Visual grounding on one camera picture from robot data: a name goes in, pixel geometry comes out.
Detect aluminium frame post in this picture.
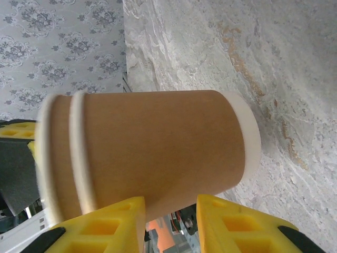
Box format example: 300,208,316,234
0,208,55,253

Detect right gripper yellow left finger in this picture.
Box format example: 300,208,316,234
30,196,146,253

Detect brown paper coffee cup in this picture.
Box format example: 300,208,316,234
36,93,77,225
68,90,262,225

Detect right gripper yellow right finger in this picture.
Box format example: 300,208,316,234
196,194,326,253

